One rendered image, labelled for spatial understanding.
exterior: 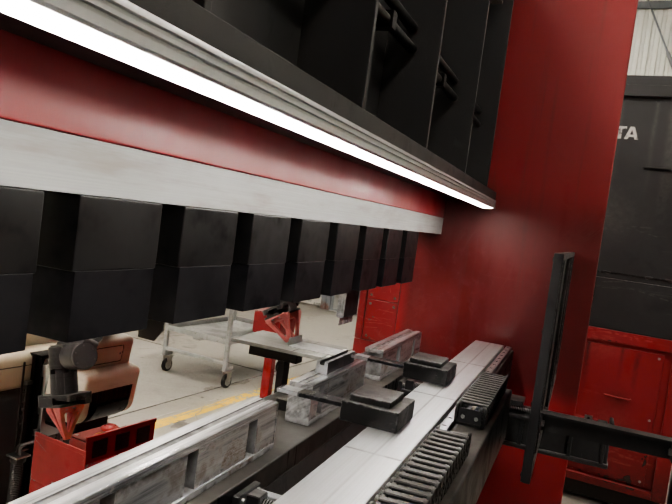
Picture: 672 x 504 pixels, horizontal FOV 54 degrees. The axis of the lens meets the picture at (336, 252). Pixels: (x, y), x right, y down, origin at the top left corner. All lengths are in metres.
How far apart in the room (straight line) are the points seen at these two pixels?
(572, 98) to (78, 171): 2.01
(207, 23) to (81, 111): 0.20
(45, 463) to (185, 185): 0.85
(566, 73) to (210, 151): 1.78
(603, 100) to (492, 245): 0.63
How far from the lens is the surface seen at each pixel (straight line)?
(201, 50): 0.58
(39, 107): 0.73
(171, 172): 0.90
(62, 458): 1.56
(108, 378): 2.13
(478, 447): 1.19
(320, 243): 1.38
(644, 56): 8.92
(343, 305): 1.68
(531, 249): 2.48
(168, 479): 1.08
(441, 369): 1.63
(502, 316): 2.50
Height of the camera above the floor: 1.35
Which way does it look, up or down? 3 degrees down
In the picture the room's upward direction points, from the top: 8 degrees clockwise
